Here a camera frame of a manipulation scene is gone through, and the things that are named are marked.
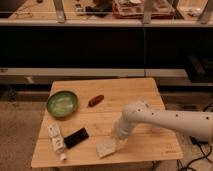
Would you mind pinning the red sausage toy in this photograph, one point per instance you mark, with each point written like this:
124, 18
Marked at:
94, 101

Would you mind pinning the green bowl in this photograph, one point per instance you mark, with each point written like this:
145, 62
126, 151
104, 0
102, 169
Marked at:
62, 104

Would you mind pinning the wooden table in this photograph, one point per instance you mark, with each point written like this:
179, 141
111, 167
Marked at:
147, 143

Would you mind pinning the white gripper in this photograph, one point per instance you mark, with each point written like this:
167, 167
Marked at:
123, 130

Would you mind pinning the white tube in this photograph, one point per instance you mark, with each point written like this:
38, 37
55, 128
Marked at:
57, 140

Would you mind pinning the black rectangular block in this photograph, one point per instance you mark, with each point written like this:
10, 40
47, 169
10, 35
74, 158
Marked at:
76, 138

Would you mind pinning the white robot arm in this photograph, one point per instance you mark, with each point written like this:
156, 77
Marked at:
192, 123

